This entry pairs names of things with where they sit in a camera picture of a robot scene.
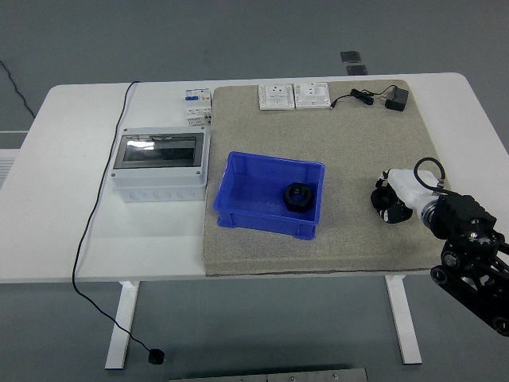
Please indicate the white and black robot right hand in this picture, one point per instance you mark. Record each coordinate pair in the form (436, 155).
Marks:
(409, 187)

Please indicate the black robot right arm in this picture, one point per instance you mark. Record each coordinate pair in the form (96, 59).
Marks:
(469, 223)

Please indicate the blue plastic box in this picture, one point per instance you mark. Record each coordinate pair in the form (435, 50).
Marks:
(258, 191)

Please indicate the grey electrical distribution box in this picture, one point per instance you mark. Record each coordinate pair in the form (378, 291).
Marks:
(159, 175)

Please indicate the grey-brown mat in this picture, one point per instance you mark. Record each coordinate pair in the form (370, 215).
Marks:
(350, 246)

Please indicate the black power adapter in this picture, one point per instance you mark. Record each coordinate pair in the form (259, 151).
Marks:
(397, 99)

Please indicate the dark square floor plate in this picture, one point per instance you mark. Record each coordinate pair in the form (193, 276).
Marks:
(351, 56)
(356, 70)

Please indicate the white table leg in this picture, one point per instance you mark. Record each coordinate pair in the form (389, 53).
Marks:
(403, 318)
(121, 326)

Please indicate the white socket panel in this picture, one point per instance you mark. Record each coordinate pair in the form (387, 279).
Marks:
(276, 97)
(312, 95)

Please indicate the white breaker with red marks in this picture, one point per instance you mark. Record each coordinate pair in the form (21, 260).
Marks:
(199, 116)

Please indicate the white breaker with blue label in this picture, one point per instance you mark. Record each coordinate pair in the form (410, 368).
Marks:
(196, 97)

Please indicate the white floor vent panel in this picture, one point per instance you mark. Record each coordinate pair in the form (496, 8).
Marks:
(6, 163)

